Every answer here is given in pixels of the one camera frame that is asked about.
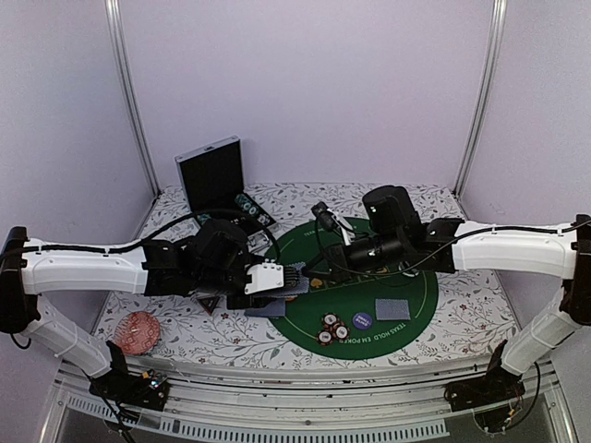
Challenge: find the red patterned bowl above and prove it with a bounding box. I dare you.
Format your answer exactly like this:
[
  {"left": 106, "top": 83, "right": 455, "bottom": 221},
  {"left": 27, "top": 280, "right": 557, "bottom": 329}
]
[{"left": 114, "top": 311, "right": 161, "bottom": 355}]

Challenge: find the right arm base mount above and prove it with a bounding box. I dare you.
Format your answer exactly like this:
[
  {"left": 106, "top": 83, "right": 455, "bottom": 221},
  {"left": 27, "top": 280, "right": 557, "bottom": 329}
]
[{"left": 443, "top": 366, "right": 525, "bottom": 433}]

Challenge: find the round green poker mat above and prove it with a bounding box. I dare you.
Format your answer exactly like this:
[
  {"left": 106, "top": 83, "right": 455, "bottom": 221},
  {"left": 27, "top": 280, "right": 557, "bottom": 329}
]
[{"left": 260, "top": 216, "right": 440, "bottom": 361}]

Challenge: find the black triangular card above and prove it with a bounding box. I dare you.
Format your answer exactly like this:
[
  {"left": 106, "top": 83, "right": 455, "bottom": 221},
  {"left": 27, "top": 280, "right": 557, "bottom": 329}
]
[{"left": 198, "top": 297, "right": 219, "bottom": 316}]

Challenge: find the dealt playing card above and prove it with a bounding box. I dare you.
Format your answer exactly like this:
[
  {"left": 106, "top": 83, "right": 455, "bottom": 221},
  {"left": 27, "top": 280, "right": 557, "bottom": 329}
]
[
  {"left": 244, "top": 299, "right": 286, "bottom": 318},
  {"left": 375, "top": 299, "right": 411, "bottom": 321}
]

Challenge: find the red black 100 chip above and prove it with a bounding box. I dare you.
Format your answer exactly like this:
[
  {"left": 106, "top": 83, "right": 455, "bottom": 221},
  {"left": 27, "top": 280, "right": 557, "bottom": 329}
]
[{"left": 321, "top": 313, "right": 340, "bottom": 329}]

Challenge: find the left aluminium frame post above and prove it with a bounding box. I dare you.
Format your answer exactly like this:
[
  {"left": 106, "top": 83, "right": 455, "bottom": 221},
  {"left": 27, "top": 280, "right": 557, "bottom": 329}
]
[{"left": 104, "top": 0, "right": 162, "bottom": 197}]

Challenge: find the aluminium poker chip case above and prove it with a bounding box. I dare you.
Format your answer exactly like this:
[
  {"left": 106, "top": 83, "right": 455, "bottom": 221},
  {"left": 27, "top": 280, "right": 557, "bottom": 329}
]
[{"left": 175, "top": 136, "right": 276, "bottom": 237}]

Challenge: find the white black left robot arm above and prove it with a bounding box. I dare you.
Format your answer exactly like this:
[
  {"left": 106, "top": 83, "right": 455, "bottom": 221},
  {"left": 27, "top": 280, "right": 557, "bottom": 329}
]
[{"left": 1, "top": 219, "right": 302, "bottom": 401}]

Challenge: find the green dealer button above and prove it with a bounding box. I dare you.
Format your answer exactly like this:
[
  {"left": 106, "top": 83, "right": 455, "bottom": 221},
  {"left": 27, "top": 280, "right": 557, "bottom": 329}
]
[{"left": 399, "top": 265, "right": 420, "bottom": 278}]

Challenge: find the right poker chip stack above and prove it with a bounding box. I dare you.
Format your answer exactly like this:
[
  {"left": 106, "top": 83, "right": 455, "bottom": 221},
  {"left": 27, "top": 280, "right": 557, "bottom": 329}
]
[{"left": 235, "top": 194, "right": 259, "bottom": 217}]

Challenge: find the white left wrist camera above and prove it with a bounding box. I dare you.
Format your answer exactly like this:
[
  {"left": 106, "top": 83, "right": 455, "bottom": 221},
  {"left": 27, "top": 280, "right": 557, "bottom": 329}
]
[{"left": 244, "top": 262, "right": 284, "bottom": 294}]

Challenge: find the aluminium frame post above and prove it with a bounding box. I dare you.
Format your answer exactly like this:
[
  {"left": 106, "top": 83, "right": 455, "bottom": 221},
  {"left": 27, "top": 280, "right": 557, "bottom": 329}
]
[
  {"left": 452, "top": 0, "right": 508, "bottom": 199},
  {"left": 104, "top": 0, "right": 162, "bottom": 197}
]

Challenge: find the right aluminium frame post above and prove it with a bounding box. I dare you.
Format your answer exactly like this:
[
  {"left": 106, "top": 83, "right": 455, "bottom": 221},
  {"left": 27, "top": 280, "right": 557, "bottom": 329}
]
[{"left": 452, "top": 0, "right": 508, "bottom": 199}]

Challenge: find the purple small blind button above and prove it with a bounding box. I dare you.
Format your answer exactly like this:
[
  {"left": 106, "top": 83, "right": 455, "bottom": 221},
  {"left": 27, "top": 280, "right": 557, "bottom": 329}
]
[{"left": 352, "top": 312, "right": 373, "bottom": 330}]

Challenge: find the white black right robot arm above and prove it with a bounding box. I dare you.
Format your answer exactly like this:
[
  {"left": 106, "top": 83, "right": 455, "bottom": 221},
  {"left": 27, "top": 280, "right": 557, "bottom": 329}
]
[{"left": 311, "top": 186, "right": 590, "bottom": 402}]

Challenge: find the aluminium front rail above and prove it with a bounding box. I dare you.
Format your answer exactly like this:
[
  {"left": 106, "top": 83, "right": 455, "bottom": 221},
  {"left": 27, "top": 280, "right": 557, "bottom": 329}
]
[{"left": 45, "top": 354, "right": 573, "bottom": 443}]

